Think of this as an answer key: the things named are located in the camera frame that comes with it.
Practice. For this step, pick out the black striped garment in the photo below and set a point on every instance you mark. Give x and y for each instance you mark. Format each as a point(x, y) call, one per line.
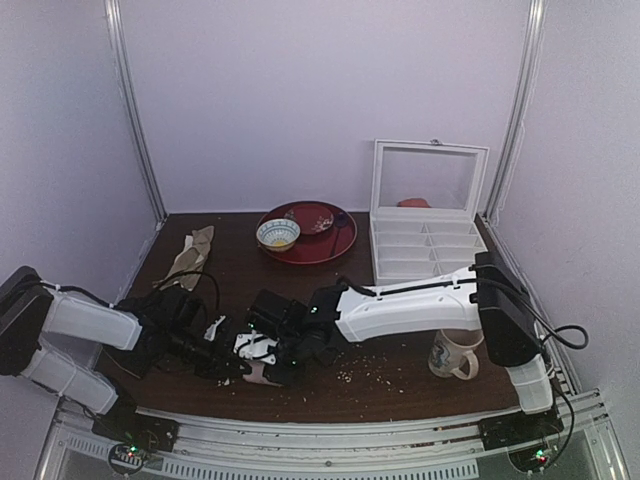
point(137, 362)

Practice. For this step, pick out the beige mug with blue design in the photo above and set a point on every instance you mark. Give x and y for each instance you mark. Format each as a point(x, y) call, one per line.
point(453, 354)

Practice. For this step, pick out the pink and cream underwear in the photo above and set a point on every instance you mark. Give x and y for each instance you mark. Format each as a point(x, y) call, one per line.
point(257, 376)

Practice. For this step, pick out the red round lacquer tray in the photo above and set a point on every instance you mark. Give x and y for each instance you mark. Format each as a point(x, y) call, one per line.
point(312, 249)

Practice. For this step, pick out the aluminium front rail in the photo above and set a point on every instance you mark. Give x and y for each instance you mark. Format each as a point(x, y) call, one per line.
point(437, 448)

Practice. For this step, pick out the aluminium frame post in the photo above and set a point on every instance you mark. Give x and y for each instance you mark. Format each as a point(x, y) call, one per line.
point(117, 40)
point(522, 96)

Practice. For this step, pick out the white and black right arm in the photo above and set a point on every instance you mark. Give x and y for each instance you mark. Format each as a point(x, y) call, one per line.
point(485, 297)

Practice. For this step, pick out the yellow and blue patterned bowl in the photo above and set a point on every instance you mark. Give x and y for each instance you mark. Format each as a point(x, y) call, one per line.
point(278, 235)

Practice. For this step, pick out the left aluminium frame post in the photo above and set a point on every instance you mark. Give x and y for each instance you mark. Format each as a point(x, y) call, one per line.
point(117, 40)

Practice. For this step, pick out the purple spoon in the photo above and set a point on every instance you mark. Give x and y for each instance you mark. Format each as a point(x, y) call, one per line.
point(340, 222)

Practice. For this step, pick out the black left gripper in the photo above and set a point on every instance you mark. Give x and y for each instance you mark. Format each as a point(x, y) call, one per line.
point(201, 357)

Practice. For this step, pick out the right aluminium frame post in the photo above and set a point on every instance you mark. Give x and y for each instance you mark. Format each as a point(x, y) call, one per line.
point(522, 96)

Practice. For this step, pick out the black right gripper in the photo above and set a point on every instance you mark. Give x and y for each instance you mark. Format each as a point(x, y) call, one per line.
point(279, 367)

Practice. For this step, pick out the small red floral dish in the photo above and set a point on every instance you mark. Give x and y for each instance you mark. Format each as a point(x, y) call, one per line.
point(312, 219)

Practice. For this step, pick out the white compartment box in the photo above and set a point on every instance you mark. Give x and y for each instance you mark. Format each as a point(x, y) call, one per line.
point(419, 243)

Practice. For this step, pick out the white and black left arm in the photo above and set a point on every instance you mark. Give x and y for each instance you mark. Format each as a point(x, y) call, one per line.
point(137, 333)

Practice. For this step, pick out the red object behind box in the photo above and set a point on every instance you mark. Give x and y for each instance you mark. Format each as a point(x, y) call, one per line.
point(413, 203)

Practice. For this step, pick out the beige crumpled cloth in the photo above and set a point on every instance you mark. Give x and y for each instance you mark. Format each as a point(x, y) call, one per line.
point(190, 262)

